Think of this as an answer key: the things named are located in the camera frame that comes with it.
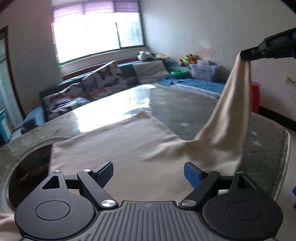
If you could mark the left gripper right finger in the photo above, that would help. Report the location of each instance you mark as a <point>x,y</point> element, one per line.
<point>233,207</point>

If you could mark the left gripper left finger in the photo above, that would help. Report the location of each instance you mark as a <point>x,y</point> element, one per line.
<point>69,199</point>

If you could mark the cream knit garment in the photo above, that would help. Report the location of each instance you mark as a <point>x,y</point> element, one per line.
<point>148,161</point>

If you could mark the red plastic stool far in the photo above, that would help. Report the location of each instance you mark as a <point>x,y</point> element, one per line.
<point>255,100</point>

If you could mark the grey star quilted table cover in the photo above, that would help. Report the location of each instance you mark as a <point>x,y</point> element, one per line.
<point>266,152</point>

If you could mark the clear plastic storage box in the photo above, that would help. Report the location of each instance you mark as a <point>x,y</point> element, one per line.
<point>207,72</point>

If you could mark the colourful plush toys pile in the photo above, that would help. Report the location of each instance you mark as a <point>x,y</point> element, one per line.
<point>189,59</point>

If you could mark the light blue cabinet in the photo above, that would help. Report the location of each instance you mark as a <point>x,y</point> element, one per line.
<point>6,130</point>

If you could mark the blue corner sofa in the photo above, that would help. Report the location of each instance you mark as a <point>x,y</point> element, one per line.
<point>37,116</point>

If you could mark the green plastic bowl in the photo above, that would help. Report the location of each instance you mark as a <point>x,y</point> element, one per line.
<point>179,74</point>

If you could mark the small butterfly print cushion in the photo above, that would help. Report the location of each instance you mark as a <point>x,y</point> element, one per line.
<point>66,100</point>

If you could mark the grey plain cushion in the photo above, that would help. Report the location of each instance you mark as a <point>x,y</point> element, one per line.
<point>150,72</point>

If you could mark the large butterfly print cushion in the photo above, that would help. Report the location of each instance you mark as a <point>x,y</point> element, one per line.
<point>104,81</point>

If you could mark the white plush toy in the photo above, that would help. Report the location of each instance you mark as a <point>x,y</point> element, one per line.
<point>145,56</point>

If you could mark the window with green frame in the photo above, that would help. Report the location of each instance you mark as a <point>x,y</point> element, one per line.
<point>83,29</point>

